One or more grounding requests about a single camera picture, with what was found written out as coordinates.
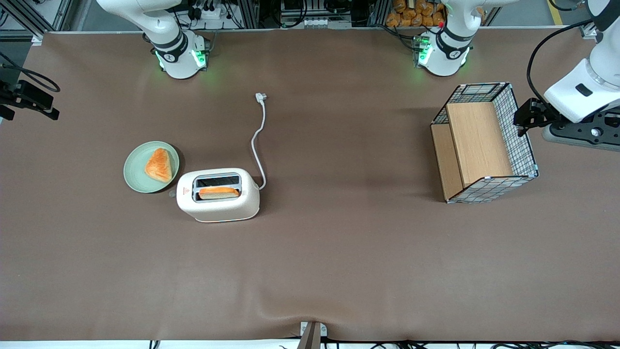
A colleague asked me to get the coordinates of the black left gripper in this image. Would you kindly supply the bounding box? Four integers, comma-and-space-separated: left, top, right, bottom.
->
513, 97, 558, 138

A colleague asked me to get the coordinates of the white two-slot toaster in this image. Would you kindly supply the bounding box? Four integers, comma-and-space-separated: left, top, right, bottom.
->
168, 167, 261, 224

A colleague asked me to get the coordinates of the bread slice in toaster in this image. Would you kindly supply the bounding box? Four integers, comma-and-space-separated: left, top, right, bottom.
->
199, 187, 240, 201

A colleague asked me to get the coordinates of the wooden board insert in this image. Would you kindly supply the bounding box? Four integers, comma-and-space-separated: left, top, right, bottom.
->
431, 101, 514, 201

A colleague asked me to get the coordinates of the pale green round plate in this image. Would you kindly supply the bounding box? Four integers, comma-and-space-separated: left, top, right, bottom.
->
123, 141, 180, 194

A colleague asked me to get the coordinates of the orange triangular pastry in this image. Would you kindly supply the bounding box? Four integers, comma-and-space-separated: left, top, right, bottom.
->
145, 148, 173, 184

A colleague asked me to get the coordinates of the pile of bread rolls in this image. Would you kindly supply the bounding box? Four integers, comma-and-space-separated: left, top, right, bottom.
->
386, 0, 447, 28

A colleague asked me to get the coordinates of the white power strip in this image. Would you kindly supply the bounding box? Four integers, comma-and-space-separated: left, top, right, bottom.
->
186, 0, 229, 21

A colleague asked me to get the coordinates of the brown table mat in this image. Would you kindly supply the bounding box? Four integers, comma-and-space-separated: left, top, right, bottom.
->
0, 28, 620, 343

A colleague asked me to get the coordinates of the wire mesh basket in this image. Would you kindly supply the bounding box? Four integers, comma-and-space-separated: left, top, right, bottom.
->
430, 82, 540, 205

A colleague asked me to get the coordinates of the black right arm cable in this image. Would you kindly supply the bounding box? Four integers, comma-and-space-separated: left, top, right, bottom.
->
0, 50, 62, 93

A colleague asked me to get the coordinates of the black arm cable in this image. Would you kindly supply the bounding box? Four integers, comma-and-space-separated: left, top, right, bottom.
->
0, 50, 62, 93
527, 18, 594, 103

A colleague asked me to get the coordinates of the grey left wrist mount plate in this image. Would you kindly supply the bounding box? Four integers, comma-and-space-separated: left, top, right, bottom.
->
542, 111, 620, 152

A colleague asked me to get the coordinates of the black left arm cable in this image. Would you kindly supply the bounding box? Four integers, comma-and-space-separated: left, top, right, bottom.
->
527, 18, 594, 103

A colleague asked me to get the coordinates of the aluminium frame rail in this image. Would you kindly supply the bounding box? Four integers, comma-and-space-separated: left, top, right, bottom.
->
0, 0, 74, 33

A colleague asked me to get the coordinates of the white toaster power cord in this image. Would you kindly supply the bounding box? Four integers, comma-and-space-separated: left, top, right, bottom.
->
250, 93, 269, 191

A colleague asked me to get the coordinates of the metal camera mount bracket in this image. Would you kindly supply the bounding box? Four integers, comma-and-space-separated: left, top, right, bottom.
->
296, 320, 328, 349

